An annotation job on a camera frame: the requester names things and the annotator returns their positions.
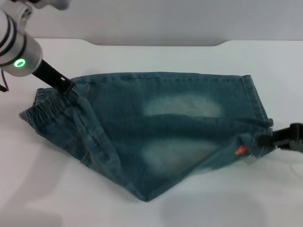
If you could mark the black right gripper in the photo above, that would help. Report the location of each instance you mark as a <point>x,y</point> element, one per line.
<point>291,137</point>

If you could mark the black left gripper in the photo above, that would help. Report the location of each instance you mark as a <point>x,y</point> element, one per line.
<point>50,76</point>

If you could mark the blue denim shorts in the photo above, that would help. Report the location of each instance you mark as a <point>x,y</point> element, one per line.
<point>165,132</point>

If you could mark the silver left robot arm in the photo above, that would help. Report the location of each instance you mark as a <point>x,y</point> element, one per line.
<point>23,49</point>

